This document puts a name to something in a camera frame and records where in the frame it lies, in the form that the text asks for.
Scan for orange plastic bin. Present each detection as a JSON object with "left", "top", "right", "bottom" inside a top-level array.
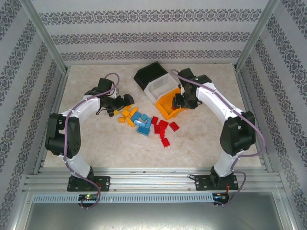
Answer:
[{"left": 155, "top": 87, "right": 189, "bottom": 120}]

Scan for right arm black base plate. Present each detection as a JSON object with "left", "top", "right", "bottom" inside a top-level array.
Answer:
[{"left": 194, "top": 174, "right": 238, "bottom": 192}]

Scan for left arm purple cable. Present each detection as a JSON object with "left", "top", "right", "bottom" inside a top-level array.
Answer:
[{"left": 63, "top": 72, "right": 120, "bottom": 210}]

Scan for grey metal sheet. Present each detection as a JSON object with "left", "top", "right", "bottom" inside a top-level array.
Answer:
[{"left": 24, "top": 202, "right": 295, "bottom": 230}]

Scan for black plastic bin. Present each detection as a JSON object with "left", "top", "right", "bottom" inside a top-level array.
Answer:
[{"left": 133, "top": 61, "right": 168, "bottom": 92}]

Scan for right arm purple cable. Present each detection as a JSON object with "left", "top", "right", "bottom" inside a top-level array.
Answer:
[{"left": 170, "top": 69, "right": 266, "bottom": 209}]

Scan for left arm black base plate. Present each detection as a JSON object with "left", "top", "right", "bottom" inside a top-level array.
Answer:
[{"left": 67, "top": 176, "right": 111, "bottom": 192}]

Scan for aluminium frame post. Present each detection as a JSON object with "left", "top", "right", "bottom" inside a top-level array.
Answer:
[
  {"left": 19, "top": 0, "right": 69, "bottom": 72},
  {"left": 234, "top": 0, "right": 281, "bottom": 71}
]

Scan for white plastic bin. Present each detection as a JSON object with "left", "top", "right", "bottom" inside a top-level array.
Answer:
[{"left": 143, "top": 74, "right": 179, "bottom": 103}]

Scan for grey slotted cable duct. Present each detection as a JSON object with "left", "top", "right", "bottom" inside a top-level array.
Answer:
[{"left": 32, "top": 193, "right": 214, "bottom": 204}]

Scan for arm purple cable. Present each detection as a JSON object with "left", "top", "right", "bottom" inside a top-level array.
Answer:
[
  {"left": 63, "top": 72, "right": 120, "bottom": 210},
  {"left": 170, "top": 69, "right": 266, "bottom": 209}
]

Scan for aluminium mounting rail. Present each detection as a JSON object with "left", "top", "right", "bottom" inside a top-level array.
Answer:
[{"left": 23, "top": 167, "right": 285, "bottom": 192}]

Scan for aluminium table side rail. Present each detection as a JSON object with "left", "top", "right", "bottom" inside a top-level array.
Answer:
[
  {"left": 234, "top": 67, "right": 273, "bottom": 173},
  {"left": 32, "top": 68, "right": 71, "bottom": 175}
]

